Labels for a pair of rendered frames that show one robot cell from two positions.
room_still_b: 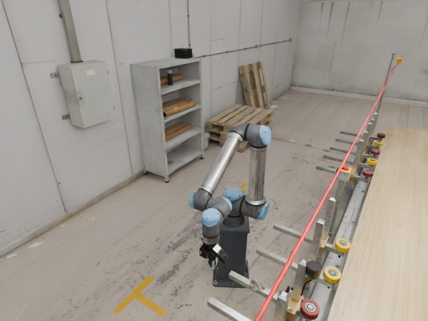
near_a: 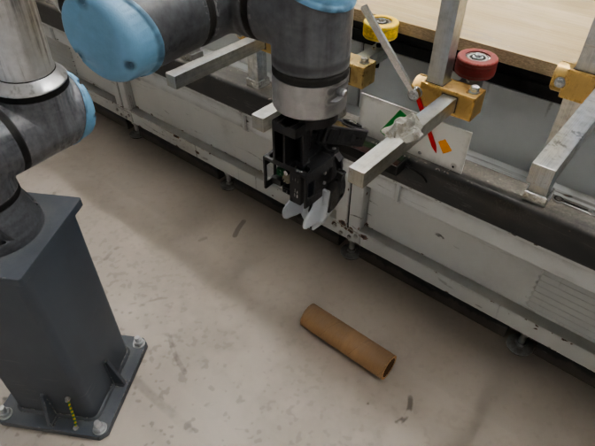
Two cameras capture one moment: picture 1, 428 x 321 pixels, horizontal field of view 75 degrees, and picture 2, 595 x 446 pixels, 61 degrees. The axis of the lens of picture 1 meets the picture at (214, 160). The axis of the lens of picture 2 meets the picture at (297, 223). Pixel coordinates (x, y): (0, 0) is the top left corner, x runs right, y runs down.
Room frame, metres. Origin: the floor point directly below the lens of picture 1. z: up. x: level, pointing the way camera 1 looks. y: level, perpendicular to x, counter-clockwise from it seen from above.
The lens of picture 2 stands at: (1.06, 0.57, 1.34)
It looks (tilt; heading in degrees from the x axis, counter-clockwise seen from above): 42 degrees down; 276
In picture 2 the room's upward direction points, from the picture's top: straight up
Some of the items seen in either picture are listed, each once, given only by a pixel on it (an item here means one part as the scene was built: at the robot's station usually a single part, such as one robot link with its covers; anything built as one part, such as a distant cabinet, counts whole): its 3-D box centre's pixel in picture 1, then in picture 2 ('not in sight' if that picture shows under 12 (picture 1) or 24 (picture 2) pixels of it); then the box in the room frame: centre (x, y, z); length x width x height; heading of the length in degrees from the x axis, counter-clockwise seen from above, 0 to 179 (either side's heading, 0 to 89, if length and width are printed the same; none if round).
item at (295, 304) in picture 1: (294, 304); (446, 95); (0.86, -0.38, 0.85); 0.14 x 0.06 x 0.05; 146
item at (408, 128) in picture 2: (256, 284); (407, 124); (0.96, -0.21, 0.87); 0.09 x 0.07 x 0.02; 56
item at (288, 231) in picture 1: (306, 239); (243, 49); (1.32, -0.58, 0.84); 0.44 x 0.03 x 0.04; 56
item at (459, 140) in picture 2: not in sight; (410, 132); (0.92, -0.39, 0.75); 0.26 x 0.01 x 0.10; 146
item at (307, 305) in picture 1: (308, 314); (472, 80); (0.81, -0.43, 0.85); 0.08 x 0.08 x 0.11
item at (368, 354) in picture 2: not in sight; (346, 340); (1.01, -0.35, 0.04); 0.30 x 0.08 x 0.08; 146
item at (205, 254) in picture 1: (209, 247); (305, 149); (1.11, 0.02, 0.97); 0.09 x 0.08 x 0.12; 58
